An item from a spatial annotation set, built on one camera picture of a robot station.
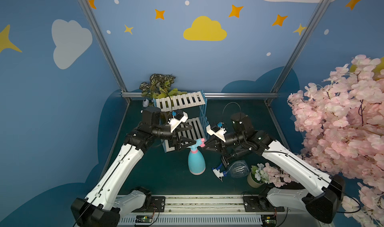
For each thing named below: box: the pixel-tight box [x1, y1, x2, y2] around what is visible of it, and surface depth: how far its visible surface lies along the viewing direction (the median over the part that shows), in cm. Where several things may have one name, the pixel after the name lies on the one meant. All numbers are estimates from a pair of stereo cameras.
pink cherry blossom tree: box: [263, 55, 384, 227], surface depth 50 cm
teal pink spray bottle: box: [188, 138, 206, 176], surface depth 67 cm
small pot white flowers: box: [247, 163, 270, 188], surface depth 76 cm
